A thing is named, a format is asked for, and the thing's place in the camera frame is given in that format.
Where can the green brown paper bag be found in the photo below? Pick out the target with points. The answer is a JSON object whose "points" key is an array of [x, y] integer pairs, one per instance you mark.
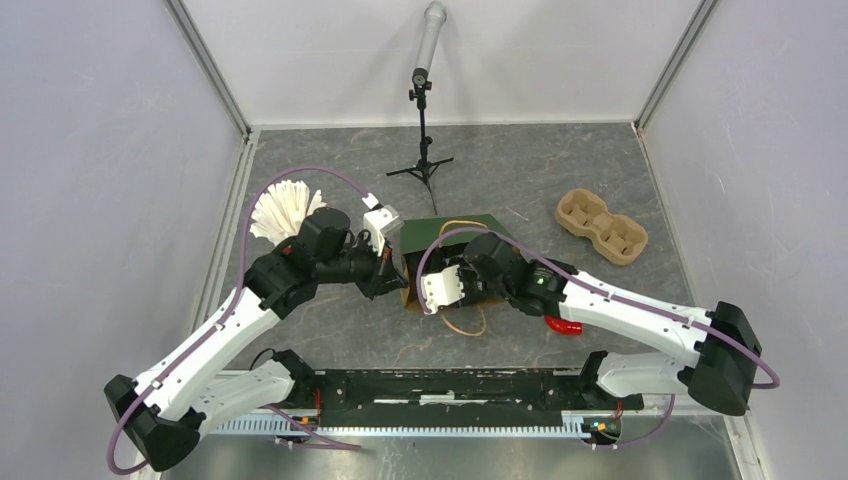
{"points": [[448, 243]]}

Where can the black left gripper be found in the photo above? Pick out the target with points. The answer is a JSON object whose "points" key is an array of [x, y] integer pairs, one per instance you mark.
{"points": [[383, 275]]}

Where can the black tripod with grey tube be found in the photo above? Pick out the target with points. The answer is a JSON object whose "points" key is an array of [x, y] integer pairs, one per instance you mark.
{"points": [[435, 16]]}

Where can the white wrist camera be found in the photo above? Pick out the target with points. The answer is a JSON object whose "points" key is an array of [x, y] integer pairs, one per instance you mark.
{"points": [[379, 221], [441, 289]]}

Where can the brown pulp cup carriers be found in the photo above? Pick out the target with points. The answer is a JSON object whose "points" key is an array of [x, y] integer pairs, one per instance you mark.
{"points": [[616, 237]]}

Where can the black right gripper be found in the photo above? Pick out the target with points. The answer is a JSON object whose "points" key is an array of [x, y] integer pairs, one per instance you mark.
{"points": [[470, 296]]}

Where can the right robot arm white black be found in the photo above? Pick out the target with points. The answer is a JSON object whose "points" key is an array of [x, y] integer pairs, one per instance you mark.
{"points": [[710, 355]]}

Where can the red horseshoe shaped object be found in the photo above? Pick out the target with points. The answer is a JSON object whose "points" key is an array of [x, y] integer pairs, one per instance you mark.
{"points": [[564, 327]]}

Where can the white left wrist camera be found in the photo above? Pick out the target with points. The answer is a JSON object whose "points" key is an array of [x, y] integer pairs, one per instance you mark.
{"points": [[379, 221]]}

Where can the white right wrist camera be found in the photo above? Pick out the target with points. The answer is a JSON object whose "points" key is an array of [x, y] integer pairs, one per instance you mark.
{"points": [[441, 289]]}

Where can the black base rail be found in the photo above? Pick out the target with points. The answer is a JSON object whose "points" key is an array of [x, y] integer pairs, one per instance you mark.
{"points": [[489, 397]]}

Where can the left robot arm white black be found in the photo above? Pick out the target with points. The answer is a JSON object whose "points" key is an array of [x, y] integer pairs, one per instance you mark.
{"points": [[166, 410]]}

